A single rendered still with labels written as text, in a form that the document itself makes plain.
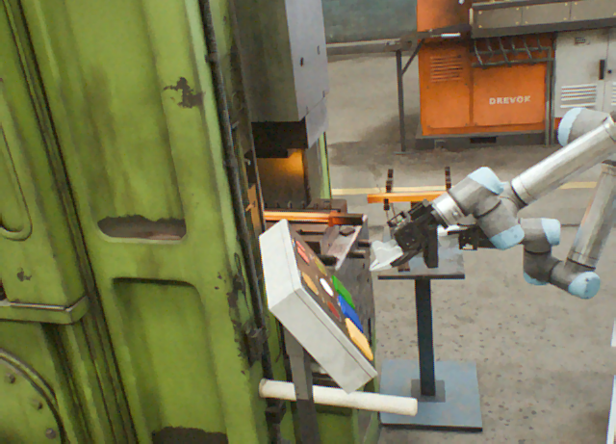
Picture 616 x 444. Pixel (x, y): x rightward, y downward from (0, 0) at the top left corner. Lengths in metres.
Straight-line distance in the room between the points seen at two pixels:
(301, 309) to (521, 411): 1.66
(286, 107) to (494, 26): 3.62
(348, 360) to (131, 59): 0.88
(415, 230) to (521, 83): 4.03
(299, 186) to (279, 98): 0.60
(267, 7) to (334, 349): 0.86
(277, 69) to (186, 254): 0.54
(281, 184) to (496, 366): 1.31
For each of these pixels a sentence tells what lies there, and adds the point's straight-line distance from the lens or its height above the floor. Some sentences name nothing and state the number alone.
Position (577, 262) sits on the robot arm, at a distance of 1.93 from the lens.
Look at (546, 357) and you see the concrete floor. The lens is 3.16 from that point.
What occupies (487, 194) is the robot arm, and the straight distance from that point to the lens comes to 1.60.
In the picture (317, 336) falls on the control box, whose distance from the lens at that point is 1.38.
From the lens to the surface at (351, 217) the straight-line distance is 2.04.
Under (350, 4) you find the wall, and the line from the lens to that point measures 9.57.
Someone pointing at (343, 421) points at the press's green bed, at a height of 0.33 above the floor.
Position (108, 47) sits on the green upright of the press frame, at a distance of 1.75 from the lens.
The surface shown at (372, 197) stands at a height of 0.95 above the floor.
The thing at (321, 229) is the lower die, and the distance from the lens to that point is 2.02.
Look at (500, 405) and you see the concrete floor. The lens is 2.88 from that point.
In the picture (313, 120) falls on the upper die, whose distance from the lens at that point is 1.90.
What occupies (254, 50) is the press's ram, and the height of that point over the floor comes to 1.56.
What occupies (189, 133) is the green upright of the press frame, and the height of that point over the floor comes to 1.42.
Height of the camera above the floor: 1.86
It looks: 23 degrees down
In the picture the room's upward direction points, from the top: 7 degrees counter-clockwise
